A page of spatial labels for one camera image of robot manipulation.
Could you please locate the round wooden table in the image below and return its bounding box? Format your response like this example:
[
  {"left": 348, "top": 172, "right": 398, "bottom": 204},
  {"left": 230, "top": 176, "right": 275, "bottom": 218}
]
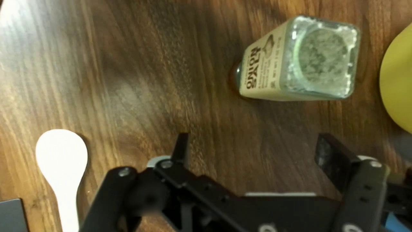
[{"left": 0, "top": 0, "right": 412, "bottom": 232}]

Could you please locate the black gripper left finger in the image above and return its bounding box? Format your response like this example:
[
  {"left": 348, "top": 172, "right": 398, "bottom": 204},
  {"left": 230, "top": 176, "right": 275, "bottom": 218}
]
[{"left": 155, "top": 133, "right": 190, "bottom": 171}]

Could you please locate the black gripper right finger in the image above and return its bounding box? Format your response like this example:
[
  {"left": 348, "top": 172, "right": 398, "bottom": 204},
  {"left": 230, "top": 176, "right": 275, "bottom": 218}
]
[{"left": 315, "top": 133, "right": 389, "bottom": 194}]

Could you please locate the white plastic spoon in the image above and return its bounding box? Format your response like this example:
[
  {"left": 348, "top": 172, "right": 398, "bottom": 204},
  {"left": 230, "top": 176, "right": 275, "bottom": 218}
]
[{"left": 35, "top": 129, "right": 88, "bottom": 232}]

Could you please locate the brown-lidded glass spice jar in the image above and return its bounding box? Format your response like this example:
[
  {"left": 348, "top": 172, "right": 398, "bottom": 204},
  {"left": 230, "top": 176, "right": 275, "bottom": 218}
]
[{"left": 236, "top": 16, "right": 361, "bottom": 101}]

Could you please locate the yellow plastic bowl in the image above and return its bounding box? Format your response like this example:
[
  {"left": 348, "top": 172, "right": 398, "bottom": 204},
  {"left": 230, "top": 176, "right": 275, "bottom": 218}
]
[{"left": 380, "top": 24, "right": 412, "bottom": 133}]

